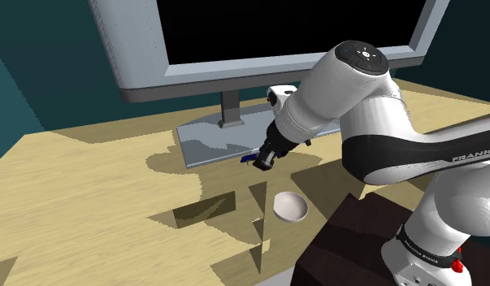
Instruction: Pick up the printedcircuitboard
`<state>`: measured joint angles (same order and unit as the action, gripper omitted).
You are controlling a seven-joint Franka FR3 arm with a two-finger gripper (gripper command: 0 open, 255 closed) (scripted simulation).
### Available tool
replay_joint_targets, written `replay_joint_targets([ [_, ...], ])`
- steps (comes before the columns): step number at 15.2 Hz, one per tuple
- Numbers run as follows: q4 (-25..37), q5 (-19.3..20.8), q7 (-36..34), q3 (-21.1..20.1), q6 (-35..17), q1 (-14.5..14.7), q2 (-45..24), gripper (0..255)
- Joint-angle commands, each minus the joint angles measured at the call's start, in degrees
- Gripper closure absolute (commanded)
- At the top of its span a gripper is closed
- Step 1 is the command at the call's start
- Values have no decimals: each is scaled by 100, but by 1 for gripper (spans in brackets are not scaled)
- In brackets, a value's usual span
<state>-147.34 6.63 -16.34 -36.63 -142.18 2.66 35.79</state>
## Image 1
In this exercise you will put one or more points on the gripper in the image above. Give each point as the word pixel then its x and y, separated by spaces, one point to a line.
pixel 278 142

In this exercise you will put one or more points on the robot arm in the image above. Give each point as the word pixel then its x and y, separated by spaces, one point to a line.
pixel 331 99

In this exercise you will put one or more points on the small blue object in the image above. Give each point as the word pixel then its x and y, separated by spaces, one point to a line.
pixel 247 159

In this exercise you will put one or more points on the white bowl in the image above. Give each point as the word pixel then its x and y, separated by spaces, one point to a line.
pixel 290 206

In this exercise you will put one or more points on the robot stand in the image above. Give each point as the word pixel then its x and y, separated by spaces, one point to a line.
pixel 347 245

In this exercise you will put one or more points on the grey flat screen monitor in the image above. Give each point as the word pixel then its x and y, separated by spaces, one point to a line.
pixel 137 51

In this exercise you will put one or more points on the light wooden desk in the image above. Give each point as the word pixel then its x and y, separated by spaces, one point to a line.
pixel 82 198

